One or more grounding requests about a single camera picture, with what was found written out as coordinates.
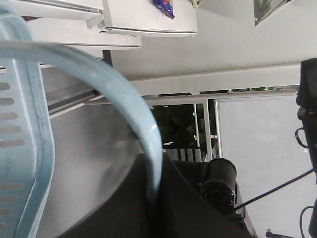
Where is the white store shelving unit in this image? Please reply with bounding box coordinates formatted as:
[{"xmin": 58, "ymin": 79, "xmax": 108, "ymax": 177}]
[{"xmin": 0, "ymin": 0, "xmax": 199, "ymax": 110}]

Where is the black front camera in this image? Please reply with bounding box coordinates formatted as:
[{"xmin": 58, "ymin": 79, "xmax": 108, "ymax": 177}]
[{"xmin": 200, "ymin": 158, "xmax": 237, "ymax": 214}]

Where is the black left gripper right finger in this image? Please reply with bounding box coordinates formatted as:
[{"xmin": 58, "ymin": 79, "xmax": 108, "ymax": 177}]
[{"xmin": 158, "ymin": 154, "xmax": 252, "ymax": 238}]

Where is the blue snack bag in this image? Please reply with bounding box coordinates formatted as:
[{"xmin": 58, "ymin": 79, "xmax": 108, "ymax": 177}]
[{"xmin": 153, "ymin": 0, "xmax": 175, "ymax": 19}]

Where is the light blue plastic basket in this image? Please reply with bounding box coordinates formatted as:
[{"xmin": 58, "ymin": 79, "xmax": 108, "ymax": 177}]
[{"xmin": 0, "ymin": 0, "xmax": 162, "ymax": 238}]

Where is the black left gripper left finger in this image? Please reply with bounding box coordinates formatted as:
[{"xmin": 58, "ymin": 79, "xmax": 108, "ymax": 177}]
[{"xmin": 60, "ymin": 154, "xmax": 156, "ymax": 238}]

